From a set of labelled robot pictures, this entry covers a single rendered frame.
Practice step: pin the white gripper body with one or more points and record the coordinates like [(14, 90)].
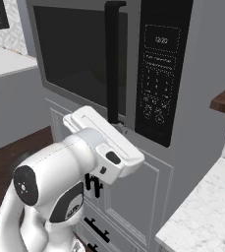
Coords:
[(117, 139)]

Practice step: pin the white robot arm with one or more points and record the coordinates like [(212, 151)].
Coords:
[(48, 170)]

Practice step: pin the grey cupboard door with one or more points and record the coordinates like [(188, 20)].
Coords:
[(133, 197)]

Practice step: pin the grey microwave oven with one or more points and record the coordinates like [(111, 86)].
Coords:
[(163, 65)]

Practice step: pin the grey microwave door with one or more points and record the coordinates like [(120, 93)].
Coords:
[(71, 52)]

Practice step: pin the grey drawer front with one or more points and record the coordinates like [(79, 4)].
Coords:
[(117, 234)]

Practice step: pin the grey counter cupboard run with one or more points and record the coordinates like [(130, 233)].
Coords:
[(12, 108)]

